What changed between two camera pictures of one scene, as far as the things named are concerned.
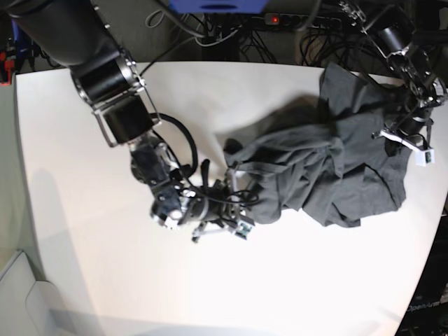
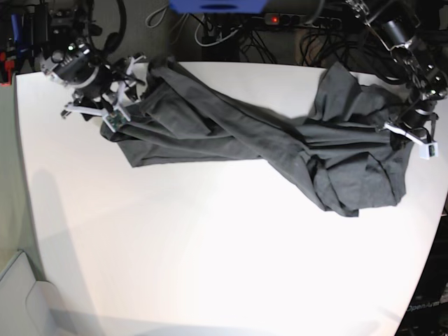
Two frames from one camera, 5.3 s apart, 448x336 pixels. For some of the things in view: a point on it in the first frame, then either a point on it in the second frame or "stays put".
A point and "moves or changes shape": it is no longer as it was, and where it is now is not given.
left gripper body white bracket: (234, 220) -> (117, 117)
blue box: (218, 6) stays put
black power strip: (309, 21) stays put
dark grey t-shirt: (340, 166) moves or changes shape
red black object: (5, 69) stays put
